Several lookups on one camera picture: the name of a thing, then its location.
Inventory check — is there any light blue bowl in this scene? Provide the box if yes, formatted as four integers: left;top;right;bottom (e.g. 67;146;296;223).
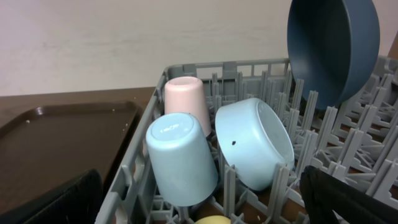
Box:
215;98;295;191

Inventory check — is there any dark blue plate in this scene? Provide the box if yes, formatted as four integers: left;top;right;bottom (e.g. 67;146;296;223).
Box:
287;0;380;110

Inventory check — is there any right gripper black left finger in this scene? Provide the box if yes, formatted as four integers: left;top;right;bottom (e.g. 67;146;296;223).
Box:
1;169;103;224

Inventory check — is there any light blue cup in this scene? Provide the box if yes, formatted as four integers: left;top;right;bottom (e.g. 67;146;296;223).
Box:
146;113;218;207

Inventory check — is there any cream plastic spoon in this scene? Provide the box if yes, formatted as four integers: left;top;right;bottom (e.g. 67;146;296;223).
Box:
195;215;231;224

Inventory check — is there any pink cup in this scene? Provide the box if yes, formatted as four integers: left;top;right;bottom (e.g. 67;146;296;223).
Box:
164;77;211;137

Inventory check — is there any grey dishwasher rack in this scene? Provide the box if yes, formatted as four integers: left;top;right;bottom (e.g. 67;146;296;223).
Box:
96;58;397;223

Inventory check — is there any dark brown serving tray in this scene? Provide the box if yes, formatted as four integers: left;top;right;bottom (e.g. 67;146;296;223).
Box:
1;101;142;213

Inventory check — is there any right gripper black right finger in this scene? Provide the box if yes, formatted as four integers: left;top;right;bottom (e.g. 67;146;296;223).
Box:
299;166;397;224

